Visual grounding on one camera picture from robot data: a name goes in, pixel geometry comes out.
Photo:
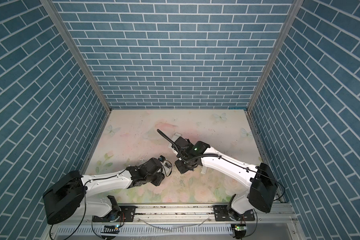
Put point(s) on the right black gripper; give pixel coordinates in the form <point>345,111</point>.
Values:
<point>179,167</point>

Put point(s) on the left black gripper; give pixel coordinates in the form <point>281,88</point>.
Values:
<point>161,177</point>

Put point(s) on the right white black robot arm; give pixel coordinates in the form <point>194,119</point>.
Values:
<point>257,184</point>

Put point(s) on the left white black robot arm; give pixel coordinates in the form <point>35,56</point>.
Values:
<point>65,197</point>

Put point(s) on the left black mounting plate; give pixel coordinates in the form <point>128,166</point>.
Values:
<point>117,213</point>

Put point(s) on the black mounting plate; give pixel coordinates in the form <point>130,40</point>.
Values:
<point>117,213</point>
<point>234,212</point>

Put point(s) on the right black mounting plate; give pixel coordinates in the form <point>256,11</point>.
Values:
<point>234,212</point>

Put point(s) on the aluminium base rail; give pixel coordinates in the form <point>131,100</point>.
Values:
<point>184,221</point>

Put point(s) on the right aluminium corner post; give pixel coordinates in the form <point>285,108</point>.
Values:
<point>291,16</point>

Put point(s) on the aluminium corner post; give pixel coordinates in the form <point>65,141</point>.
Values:
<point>291,16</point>
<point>69,41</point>

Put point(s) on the left aluminium corner post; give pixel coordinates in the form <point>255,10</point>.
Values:
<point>69,41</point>

